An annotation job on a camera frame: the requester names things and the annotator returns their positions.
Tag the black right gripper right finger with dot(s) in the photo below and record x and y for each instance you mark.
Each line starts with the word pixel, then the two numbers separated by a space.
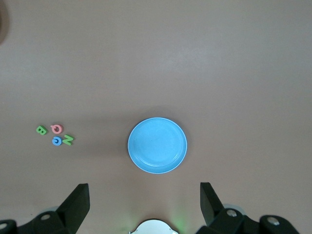
pixel 209 204

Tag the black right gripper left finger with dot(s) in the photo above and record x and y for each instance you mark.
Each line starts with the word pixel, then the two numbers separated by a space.
pixel 75 207

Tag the green foam letter N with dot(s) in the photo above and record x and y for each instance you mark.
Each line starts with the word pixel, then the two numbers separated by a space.
pixel 67 140

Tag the blue foam letter G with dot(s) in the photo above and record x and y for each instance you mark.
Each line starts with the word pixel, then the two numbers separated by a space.
pixel 54 141

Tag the pink foam letter Q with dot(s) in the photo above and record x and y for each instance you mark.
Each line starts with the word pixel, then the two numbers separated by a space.
pixel 52 128

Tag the green foam letter B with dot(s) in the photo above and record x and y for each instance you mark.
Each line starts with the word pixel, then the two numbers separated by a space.
pixel 41 130

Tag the blue plate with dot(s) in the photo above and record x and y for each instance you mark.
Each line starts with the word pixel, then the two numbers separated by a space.
pixel 157 146

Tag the brown table mat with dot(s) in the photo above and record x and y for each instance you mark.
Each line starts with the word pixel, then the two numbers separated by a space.
pixel 156 61

